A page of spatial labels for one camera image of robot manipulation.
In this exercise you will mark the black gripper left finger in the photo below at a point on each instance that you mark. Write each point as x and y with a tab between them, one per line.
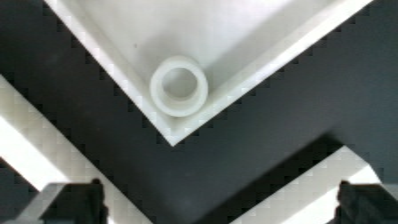
68	204

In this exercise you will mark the white square tabletop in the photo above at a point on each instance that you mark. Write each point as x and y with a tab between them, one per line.
190	50

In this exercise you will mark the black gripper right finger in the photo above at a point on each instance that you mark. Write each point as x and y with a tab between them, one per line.
366	204

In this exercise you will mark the white L-shaped obstacle wall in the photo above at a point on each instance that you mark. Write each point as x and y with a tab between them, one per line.
52	165

